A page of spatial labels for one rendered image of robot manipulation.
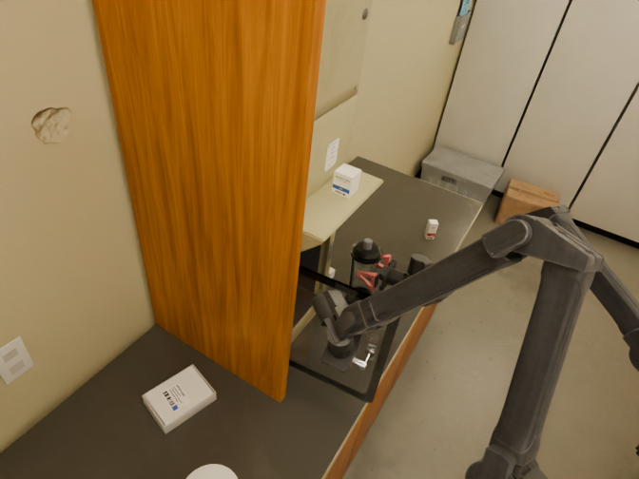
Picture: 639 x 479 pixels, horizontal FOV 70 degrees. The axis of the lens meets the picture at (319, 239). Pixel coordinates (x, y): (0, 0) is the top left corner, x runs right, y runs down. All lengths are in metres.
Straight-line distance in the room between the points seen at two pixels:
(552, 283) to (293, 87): 0.49
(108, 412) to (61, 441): 0.12
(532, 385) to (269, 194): 0.55
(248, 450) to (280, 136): 0.84
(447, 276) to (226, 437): 0.79
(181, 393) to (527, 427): 0.91
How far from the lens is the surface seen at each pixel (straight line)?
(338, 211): 1.08
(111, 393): 1.47
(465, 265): 0.79
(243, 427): 1.36
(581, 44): 3.88
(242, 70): 0.83
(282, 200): 0.88
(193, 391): 1.38
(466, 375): 2.81
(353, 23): 1.06
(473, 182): 3.82
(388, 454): 2.43
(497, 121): 4.09
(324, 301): 1.01
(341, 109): 1.12
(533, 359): 0.76
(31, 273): 1.22
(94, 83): 1.14
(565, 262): 0.71
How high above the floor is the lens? 2.14
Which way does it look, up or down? 40 degrees down
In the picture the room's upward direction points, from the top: 8 degrees clockwise
